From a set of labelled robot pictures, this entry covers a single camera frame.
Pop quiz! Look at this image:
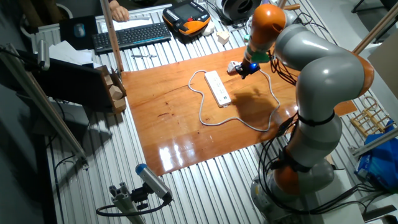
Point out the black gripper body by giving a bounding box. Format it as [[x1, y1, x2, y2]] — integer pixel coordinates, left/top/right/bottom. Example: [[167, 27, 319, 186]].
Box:
[[241, 60, 261, 77]]

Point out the person's bare hand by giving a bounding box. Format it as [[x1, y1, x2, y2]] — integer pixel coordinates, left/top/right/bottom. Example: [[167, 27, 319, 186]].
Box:
[[109, 1, 130, 22]]

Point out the white power strip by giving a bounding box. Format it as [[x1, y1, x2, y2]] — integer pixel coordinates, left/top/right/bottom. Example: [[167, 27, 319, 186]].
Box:
[[203, 70, 233, 108]]

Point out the small white block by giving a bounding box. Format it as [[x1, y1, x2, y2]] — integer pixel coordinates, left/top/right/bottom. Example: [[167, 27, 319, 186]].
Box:
[[216, 30, 231, 46]]

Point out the white rounded object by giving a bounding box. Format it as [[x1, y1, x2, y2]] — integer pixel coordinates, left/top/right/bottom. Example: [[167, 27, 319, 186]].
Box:
[[201, 21, 216, 37]]

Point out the orange and black teach pendant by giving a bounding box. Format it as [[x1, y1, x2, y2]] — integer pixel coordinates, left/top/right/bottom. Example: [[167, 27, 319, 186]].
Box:
[[162, 0, 211, 37]]

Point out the brown wooden board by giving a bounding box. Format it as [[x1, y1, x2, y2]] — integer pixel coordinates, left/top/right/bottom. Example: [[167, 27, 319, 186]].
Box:
[[120, 45, 358, 177]]

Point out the white paper sheet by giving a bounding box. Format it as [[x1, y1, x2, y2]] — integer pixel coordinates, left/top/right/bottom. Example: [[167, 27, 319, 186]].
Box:
[[98, 14, 154, 34]]

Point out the black keyboard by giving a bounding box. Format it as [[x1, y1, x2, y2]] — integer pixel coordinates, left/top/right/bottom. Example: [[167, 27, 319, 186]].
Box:
[[91, 22, 172, 54]]

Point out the wooden rack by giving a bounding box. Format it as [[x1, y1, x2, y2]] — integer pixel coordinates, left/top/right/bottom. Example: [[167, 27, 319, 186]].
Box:
[[350, 95, 393, 138]]

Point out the beige cardboard panel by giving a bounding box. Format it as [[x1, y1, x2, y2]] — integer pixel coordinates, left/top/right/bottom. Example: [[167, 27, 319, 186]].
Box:
[[368, 29, 398, 100]]

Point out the aluminium bar by bag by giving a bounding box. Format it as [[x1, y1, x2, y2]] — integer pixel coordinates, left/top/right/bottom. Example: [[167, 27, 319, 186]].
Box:
[[348, 127, 398, 158]]

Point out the blue plastic bag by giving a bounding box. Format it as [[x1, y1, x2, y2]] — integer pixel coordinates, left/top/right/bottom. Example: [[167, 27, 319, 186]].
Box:
[[354, 119, 398, 194]]

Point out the grey computer mouse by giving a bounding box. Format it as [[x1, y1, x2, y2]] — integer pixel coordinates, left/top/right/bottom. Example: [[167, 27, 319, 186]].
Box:
[[73, 22, 86, 39]]

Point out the black box with wooden edge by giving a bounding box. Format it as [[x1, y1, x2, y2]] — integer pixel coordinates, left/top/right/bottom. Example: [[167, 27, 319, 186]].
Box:
[[17, 49, 127, 115]]

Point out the white paper stack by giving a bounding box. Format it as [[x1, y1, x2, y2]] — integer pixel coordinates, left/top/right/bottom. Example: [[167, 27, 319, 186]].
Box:
[[48, 40, 94, 68]]

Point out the short aluminium profile stub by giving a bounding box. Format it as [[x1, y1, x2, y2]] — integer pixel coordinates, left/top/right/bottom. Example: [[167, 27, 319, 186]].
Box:
[[108, 182, 147, 224]]

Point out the black mouse pad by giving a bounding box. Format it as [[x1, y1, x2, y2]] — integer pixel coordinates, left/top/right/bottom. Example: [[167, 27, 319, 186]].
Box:
[[58, 14, 100, 50]]

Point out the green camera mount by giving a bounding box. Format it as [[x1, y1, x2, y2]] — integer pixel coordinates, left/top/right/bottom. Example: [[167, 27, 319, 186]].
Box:
[[250, 49, 271, 63]]

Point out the grey power strip cable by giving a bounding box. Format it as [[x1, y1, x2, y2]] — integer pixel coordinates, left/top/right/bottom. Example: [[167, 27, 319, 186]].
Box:
[[187, 68, 281, 133]]

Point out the upright wooden post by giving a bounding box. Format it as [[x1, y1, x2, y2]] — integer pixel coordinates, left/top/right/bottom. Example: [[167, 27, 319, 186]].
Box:
[[277, 0, 302, 12]]

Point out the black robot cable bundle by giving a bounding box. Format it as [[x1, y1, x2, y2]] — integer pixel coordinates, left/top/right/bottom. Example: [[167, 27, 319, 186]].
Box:
[[256, 113, 398, 215]]

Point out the wooden frame pole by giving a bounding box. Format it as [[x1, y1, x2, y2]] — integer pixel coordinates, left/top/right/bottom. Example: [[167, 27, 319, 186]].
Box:
[[99, 0, 125, 74], [353, 1, 398, 55]]

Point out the silver depth camera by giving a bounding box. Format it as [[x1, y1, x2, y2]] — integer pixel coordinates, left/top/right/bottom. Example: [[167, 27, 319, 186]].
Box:
[[36, 39, 51, 72], [135, 163, 174, 202]]

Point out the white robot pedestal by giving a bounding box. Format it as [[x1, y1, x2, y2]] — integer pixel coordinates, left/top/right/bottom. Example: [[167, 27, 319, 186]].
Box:
[[306, 169, 366, 224]]

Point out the black camera bracket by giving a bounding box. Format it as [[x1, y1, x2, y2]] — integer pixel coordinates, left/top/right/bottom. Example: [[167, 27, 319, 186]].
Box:
[[130, 183, 150, 211]]

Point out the black camera cable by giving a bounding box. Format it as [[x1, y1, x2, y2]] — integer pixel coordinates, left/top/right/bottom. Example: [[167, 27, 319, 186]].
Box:
[[95, 194, 174, 218]]

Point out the long aluminium frame bar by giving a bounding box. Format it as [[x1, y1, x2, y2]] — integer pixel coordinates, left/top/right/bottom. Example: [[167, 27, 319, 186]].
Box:
[[0, 43, 90, 170]]

